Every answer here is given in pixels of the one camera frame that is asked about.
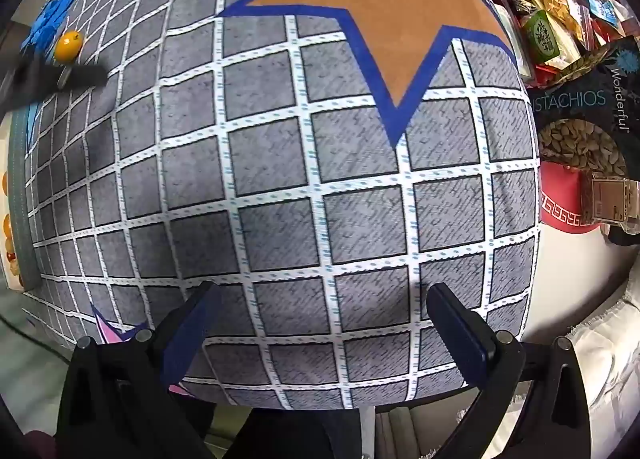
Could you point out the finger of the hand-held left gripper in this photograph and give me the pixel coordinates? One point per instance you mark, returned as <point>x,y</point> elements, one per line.
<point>80,75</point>

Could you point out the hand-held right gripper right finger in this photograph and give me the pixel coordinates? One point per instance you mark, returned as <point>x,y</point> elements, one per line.
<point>465,339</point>

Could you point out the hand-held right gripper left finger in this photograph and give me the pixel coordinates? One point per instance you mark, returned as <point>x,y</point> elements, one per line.
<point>192,334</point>

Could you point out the yellow-orange citrus fruit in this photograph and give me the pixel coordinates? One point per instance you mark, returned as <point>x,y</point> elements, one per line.
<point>68,45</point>

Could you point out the orange mandarin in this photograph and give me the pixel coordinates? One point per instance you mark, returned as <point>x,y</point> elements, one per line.
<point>8,230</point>
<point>4,184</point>

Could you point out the white textured cloth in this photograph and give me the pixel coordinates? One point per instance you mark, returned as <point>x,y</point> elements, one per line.
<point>605,364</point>

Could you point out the red patterned box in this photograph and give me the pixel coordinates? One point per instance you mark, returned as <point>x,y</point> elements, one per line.
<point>560,199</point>

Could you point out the clear plastic box brown label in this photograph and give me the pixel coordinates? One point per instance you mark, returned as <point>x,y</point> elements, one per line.
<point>607,199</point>

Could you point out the grey checkered star tablecloth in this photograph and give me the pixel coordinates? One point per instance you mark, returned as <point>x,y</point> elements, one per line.
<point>300,164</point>

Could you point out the black pistachio bag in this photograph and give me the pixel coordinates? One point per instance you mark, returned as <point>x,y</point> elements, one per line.
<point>590,104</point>

